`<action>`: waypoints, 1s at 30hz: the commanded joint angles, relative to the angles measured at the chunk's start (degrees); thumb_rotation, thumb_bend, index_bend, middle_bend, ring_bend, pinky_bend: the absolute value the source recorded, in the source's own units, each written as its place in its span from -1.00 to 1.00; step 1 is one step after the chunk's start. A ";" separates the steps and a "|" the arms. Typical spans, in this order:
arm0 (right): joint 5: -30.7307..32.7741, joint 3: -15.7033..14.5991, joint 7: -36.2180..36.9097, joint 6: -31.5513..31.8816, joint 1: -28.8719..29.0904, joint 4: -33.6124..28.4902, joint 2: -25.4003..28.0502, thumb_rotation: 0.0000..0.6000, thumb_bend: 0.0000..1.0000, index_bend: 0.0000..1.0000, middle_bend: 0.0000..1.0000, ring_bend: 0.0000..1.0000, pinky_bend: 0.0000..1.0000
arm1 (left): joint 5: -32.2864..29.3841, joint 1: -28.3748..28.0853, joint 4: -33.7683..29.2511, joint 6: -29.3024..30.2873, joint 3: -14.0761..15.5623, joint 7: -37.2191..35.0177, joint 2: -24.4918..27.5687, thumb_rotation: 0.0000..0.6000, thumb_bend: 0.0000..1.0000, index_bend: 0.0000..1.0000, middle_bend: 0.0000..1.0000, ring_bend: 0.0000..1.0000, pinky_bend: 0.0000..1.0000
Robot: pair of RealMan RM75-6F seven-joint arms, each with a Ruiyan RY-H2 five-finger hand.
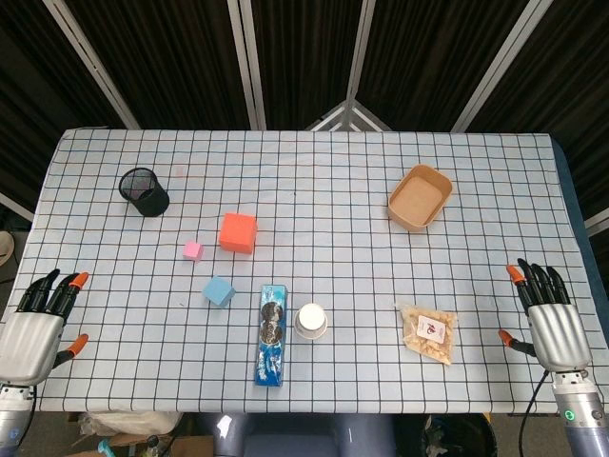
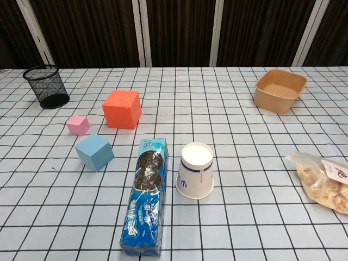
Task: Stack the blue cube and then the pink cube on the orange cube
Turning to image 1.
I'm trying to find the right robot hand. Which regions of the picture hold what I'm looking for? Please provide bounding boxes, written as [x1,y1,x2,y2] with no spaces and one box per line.
[498,258,594,372]

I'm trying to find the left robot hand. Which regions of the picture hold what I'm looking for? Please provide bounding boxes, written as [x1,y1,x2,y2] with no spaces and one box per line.
[0,268,90,386]

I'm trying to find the blue foam cube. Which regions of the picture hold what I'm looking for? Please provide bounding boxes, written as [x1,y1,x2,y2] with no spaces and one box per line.
[202,275,237,309]

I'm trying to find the clear snack bag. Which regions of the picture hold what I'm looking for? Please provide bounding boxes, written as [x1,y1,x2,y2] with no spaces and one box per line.
[398,303,459,367]

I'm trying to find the white plastic bag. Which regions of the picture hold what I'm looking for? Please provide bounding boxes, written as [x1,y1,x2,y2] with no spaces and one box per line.
[78,411,185,438]

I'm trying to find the black waste bin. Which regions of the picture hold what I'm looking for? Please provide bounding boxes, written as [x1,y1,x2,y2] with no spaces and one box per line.
[394,413,499,457]

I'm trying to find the black mesh pen holder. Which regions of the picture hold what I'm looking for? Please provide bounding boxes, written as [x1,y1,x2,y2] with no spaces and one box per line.
[118,166,171,219]

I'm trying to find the brown paper bowl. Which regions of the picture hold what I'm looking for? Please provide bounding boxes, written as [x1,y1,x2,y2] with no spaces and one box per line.
[386,164,454,234]

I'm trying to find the orange foam cube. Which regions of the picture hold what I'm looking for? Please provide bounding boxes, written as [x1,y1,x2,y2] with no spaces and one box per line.
[219,212,259,256]

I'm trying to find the checkered tablecloth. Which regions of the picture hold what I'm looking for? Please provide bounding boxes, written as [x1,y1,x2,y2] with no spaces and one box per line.
[0,126,601,414]

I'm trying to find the blue cookie box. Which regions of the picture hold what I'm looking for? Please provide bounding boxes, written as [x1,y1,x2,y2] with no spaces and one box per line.
[255,284,289,387]

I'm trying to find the white paper cup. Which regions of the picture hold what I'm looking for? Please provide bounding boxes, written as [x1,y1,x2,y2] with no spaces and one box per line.
[293,302,329,343]

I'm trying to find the blue-grey robot torso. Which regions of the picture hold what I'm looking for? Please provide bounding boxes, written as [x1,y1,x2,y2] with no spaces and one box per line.
[194,412,399,457]

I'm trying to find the white partition foot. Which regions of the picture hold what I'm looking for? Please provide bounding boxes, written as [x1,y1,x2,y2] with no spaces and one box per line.
[304,98,394,132]

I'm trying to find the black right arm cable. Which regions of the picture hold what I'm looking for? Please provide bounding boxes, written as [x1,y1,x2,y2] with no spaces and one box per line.
[519,370,551,457]

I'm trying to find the white partition frame post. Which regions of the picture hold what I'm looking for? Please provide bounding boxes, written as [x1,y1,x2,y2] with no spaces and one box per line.
[42,0,142,129]
[451,0,556,132]
[226,0,267,129]
[344,0,377,102]

